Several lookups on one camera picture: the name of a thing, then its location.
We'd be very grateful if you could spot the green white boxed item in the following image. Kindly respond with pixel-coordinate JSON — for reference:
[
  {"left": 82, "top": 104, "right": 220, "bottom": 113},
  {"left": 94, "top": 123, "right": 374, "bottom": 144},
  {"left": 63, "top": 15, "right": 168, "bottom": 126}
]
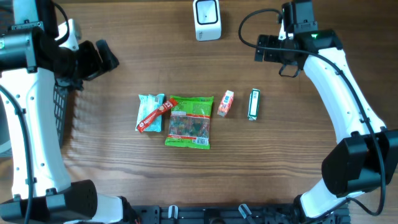
[{"left": 248, "top": 88, "right": 261, "bottom": 121}]

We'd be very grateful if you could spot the small orange white packet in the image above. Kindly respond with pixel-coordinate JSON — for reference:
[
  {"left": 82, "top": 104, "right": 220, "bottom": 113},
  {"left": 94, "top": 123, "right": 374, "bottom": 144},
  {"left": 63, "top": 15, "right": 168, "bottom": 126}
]
[{"left": 217, "top": 90, "right": 234, "bottom": 117}]

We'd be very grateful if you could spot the light blue white packet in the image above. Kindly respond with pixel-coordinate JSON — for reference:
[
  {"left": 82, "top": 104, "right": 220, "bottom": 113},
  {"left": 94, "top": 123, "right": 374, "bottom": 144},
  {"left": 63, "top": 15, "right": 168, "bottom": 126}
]
[{"left": 136, "top": 93, "right": 165, "bottom": 133}]

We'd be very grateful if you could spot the red snack bar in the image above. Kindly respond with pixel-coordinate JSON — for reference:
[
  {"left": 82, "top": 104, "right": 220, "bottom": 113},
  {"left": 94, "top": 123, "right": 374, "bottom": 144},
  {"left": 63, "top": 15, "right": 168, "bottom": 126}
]
[{"left": 137, "top": 98, "right": 178, "bottom": 133}]

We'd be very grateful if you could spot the green candy bag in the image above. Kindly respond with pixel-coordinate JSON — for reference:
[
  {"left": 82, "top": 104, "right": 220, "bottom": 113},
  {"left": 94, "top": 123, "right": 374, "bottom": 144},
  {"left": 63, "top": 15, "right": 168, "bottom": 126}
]
[{"left": 165, "top": 95, "right": 214, "bottom": 150}]

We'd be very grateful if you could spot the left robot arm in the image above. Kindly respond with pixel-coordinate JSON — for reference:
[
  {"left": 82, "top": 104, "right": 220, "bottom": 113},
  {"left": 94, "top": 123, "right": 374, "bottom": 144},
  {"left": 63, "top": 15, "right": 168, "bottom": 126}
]
[{"left": 1, "top": 0, "right": 138, "bottom": 223}]

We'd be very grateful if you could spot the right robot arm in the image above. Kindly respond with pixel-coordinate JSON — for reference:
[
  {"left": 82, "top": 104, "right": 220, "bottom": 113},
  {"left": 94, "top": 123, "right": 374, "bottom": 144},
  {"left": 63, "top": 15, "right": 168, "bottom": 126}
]
[{"left": 254, "top": 1, "right": 397, "bottom": 223}]

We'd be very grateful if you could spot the white barcode scanner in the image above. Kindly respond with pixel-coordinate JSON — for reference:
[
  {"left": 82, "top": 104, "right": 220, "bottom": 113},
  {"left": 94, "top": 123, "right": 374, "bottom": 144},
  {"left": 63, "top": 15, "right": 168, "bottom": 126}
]
[{"left": 192, "top": 0, "right": 222, "bottom": 42}]

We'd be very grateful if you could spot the grey plastic shopping basket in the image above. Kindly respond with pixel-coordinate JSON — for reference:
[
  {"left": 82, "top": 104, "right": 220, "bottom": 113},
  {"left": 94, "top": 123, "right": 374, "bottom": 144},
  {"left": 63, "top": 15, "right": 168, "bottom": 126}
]
[{"left": 0, "top": 0, "right": 71, "bottom": 156}]

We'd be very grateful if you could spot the right black cable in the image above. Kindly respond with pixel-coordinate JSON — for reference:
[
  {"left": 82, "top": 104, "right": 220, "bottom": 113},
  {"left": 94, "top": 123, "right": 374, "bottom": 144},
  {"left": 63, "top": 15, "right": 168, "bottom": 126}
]
[{"left": 238, "top": 8, "right": 387, "bottom": 217}]

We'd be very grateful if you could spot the black cable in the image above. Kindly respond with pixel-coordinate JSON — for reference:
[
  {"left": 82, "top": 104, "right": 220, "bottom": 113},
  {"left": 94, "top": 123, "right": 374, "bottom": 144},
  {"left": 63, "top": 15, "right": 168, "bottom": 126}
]
[
  {"left": 0, "top": 1, "right": 71, "bottom": 224},
  {"left": 238, "top": 8, "right": 387, "bottom": 217}
]

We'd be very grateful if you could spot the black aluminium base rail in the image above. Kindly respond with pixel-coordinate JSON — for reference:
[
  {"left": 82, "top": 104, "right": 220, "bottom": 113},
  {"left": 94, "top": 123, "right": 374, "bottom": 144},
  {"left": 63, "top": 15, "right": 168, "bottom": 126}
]
[{"left": 130, "top": 203, "right": 351, "bottom": 224}]

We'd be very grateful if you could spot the left black cable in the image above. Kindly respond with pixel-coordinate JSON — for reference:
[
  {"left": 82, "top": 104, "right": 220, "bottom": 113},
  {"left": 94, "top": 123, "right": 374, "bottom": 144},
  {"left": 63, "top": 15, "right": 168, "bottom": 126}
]
[{"left": 0, "top": 1, "right": 71, "bottom": 224}]

